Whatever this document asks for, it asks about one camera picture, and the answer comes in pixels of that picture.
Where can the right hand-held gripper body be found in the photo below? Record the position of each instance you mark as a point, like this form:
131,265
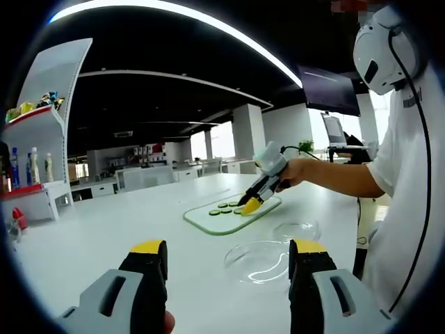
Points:
271,160

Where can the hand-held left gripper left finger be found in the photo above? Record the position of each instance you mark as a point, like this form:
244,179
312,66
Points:
139,299

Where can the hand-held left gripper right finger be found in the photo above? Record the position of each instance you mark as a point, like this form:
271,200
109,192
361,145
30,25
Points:
309,299

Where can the group of cucumber slices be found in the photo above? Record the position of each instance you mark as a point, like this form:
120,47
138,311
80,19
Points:
226,211

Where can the glass petri dish lid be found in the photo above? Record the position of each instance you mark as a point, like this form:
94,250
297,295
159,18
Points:
297,230

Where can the glass petri dish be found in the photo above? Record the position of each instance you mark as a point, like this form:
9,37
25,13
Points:
259,262

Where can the person's right hand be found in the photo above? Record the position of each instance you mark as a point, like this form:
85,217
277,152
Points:
293,174

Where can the person's left hand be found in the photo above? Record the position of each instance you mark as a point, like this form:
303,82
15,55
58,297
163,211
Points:
169,323

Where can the green potted plant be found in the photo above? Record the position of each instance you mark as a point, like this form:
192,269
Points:
306,146

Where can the white green-edged cutting board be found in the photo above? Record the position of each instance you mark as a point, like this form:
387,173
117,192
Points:
215,225

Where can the white mesh office chair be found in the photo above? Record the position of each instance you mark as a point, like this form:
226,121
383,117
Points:
212,166

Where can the white-screen monitor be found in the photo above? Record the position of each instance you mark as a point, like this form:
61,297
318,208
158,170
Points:
333,128

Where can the ceiling-hung dark screen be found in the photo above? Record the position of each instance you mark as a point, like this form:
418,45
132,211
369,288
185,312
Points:
330,90

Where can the row of white office desks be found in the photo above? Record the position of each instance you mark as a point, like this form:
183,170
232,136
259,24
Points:
102,189

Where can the person in white shirt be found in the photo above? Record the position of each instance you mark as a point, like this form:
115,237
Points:
400,208

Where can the ceiling air vent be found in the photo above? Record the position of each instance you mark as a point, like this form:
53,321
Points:
123,134

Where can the red round object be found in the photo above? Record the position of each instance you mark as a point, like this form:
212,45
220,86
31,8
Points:
19,217

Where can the white worn device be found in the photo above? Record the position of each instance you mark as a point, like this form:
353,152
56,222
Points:
379,52

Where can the long ceiling light strip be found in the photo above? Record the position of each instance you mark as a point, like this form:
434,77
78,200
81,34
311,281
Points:
208,21

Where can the white drink bottle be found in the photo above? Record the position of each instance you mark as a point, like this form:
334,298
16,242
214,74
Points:
49,167
35,166

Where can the blue drink bottle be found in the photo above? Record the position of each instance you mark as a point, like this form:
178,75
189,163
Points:
28,174
14,168

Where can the dark snack packet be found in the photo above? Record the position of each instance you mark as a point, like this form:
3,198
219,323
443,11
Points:
4,163

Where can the yellow black snack bag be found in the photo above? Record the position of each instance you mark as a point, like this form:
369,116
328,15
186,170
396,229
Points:
60,102

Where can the dark blue snack bag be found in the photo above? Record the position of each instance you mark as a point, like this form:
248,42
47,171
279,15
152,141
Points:
48,97

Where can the green snack bag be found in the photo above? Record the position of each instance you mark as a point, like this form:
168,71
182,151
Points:
14,113

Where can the white display shelf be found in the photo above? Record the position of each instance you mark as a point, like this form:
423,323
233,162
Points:
52,69

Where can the wall display shelving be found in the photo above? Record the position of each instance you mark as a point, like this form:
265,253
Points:
146,154

